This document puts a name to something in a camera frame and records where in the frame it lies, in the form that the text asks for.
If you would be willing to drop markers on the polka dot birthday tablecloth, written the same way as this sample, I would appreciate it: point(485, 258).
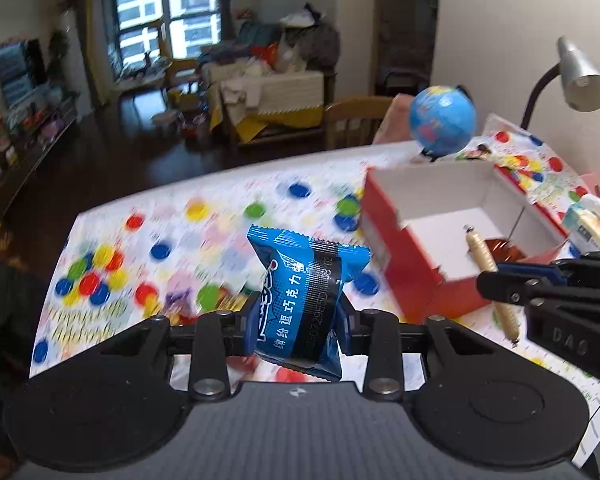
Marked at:
point(220, 240)

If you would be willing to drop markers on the pile of bags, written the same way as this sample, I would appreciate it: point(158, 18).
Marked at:
point(195, 112)

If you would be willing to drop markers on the small wooden chair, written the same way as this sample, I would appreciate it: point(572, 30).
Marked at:
point(182, 72)

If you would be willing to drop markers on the low media shelf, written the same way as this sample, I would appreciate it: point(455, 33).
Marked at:
point(25, 150)

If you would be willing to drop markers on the tissue pack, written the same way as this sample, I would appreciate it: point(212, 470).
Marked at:
point(590, 220)

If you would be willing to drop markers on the gold sausage stick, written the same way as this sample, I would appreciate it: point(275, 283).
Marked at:
point(480, 255)

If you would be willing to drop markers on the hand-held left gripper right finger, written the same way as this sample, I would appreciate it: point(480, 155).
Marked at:
point(355, 332)

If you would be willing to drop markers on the window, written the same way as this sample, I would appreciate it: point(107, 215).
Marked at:
point(160, 15)

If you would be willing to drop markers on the pink cloth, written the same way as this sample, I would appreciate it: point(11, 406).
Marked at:
point(395, 120)

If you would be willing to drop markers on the silver desk lamp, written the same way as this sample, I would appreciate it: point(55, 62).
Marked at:
point(580, 80)

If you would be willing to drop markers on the red cardboard box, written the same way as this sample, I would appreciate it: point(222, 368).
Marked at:
point(410, 260)

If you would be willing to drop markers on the sofa with cream cover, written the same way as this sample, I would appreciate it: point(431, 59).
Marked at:
point(280, 95)

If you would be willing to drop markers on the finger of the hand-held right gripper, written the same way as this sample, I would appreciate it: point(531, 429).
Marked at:
point(505, 287)
point(570, 270)

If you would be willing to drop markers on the dark wooden bookshelf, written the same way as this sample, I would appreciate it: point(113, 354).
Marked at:
point(410, 25)

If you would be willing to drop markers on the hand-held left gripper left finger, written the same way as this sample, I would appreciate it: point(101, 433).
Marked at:
point(237, 331)

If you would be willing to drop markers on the small blue globe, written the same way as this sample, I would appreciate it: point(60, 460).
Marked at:
point(440, 120)

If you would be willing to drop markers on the blue snack packet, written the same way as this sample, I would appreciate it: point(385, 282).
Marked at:
point(300, 305)

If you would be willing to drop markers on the purple snack packet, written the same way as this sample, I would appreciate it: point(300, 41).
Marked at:
point(179, 305)

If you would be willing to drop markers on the white stool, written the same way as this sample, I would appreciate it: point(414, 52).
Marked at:
point(166, 119)

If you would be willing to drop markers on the low table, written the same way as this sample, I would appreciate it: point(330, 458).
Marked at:
point(140, 75)

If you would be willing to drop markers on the wooden dining chair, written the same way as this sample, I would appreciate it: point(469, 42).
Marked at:
point(350, 115)

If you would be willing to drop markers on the television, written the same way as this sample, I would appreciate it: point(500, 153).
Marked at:
point(20, 70)

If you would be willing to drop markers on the pile of clothes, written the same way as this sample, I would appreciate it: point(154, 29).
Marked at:
point(312, 35)

